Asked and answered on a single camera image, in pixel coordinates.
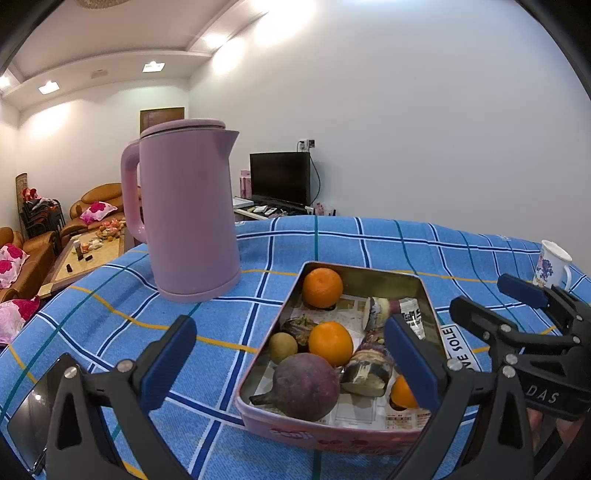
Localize large orange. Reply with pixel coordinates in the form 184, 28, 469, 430
302, 268, 345, 309

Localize stacked dark chairs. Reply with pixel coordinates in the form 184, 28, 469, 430
18, 187, 63, 238

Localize black smartphone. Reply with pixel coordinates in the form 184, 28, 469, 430
7, 353, 70, 476

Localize brown wooden door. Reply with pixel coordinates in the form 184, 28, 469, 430
140, 107, 185, 137

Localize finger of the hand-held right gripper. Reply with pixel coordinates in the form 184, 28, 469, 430
450, 296, 591, 372
498, 274, 591, 342

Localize small brown kiwi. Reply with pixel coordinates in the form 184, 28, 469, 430
269, 332, 298, 364

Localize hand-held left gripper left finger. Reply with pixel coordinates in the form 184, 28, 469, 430
44, 315, 198, 480

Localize brown leather sofa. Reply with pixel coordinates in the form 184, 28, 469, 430
60, 183, 126, 238
0, 226, 58, 303

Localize white mug with purple print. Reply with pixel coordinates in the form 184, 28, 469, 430
533, 240, 573, 291

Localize medium orange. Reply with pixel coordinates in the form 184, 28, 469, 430
308, 322, 354, 367

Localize pink electric kettle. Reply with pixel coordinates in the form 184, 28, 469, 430
121, 119, 242, 304

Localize printed paper lining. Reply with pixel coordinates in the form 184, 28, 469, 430
252, 295, 432, 432

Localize pink rectangular metal tin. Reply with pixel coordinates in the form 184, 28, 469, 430
235, 261, 451, 455

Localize wooden coffee table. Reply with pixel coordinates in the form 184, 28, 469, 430
37, 225, 126, 300

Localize person's right hand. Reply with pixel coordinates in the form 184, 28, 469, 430
529, 406, 583, 467

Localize black television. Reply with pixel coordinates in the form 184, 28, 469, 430
250, 152, 311, 207

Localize purple beetroot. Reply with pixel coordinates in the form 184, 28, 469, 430
249, 352, 341, 422

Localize blue plaid tablecloth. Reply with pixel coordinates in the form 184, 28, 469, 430
0, 216, 591, 480

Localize small orange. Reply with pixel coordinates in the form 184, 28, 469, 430
390, 375, 419, 410

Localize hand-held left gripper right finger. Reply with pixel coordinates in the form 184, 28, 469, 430
383, 314, 539, 480

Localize pink floral cushion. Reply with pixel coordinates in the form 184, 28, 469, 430
80, 200, 118, 225
0, 296, 41, 346
0, 244, 29, 288

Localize white television stand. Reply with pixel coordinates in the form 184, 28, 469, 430
233, 198, 338, 224

